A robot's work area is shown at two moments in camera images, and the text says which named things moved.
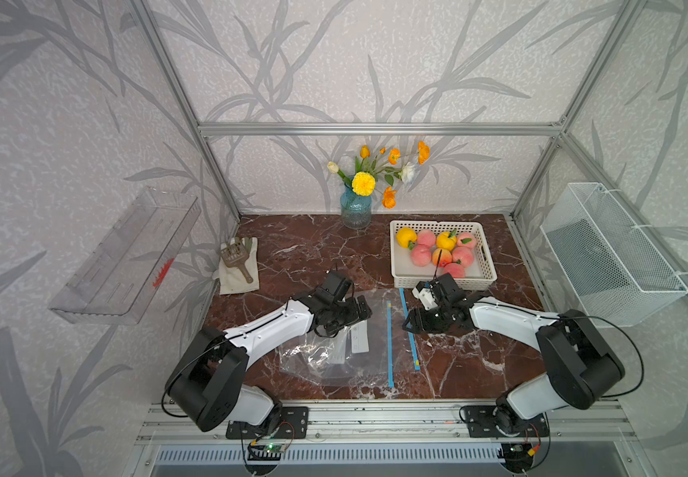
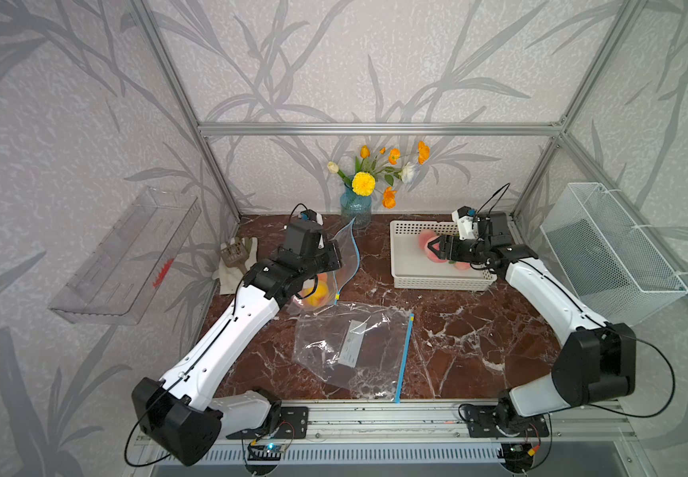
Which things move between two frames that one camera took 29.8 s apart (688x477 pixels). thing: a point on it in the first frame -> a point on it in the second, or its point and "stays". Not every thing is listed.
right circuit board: [517, 452] stays
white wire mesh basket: [615, 272] stays
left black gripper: [355, 316] -> [333, 253]
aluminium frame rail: [162, 423] stays
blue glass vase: [355, 210] stays
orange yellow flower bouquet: [368, 173] stays
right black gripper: [418, 324] -> [447, 242]
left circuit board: [265, 452] stays
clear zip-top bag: [380, 346] -> [330, 284]
